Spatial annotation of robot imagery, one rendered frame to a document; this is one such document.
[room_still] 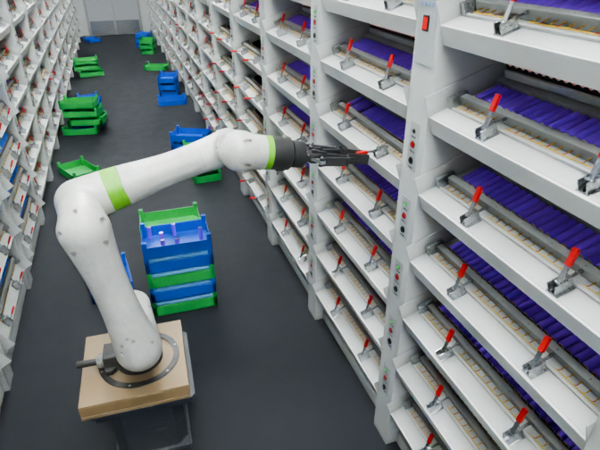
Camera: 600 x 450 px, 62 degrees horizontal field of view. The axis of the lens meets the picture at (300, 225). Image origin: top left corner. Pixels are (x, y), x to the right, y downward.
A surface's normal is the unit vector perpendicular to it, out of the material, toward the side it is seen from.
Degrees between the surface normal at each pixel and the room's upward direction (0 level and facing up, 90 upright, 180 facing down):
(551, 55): 110
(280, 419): 0
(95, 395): 0
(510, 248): 20
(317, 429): 0
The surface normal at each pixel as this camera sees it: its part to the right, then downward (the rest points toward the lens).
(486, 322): -0.32, -0.76
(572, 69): -0.89, 0.44
